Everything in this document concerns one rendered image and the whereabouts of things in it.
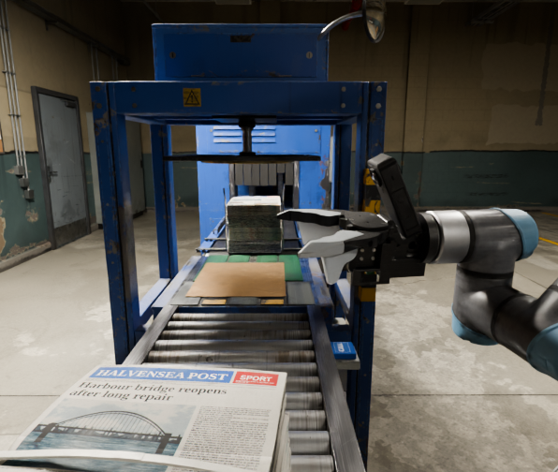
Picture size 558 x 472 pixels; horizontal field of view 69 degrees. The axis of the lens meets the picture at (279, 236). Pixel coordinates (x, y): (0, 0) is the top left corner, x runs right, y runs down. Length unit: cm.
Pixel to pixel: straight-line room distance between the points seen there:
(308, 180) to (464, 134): 635
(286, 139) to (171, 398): 325
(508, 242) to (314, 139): 315
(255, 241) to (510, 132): 845
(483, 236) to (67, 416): 57
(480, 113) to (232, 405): 948
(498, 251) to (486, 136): 926
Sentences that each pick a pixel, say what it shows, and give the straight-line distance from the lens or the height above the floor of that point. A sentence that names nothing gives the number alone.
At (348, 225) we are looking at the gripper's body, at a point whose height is 124.
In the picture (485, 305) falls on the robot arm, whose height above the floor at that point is 113.
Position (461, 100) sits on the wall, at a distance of 966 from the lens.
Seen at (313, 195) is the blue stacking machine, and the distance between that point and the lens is 371.
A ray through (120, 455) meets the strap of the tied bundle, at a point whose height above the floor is 104.
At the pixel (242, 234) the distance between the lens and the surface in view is 215.
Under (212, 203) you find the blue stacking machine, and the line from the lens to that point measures 376.
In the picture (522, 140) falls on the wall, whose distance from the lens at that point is 1024.
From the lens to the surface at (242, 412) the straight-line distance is 52.
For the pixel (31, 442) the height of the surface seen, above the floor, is 103.
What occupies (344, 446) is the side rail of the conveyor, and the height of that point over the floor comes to 80.
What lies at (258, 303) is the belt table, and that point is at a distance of 148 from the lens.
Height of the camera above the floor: 134
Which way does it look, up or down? 12 degrees down
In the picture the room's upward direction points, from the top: straight up
